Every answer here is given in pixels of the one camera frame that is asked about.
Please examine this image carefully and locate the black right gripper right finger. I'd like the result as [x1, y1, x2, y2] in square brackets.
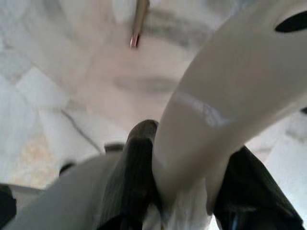
[213, 145, 303, 230]

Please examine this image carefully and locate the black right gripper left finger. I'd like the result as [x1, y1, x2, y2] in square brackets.
[102, 119, 162, 230]

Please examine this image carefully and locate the white plastic dustpan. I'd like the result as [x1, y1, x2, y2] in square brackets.
[143, 0, 307, 230]

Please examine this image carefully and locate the slim metal pole copper tip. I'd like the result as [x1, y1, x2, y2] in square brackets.
[129, 0, 151, 48]

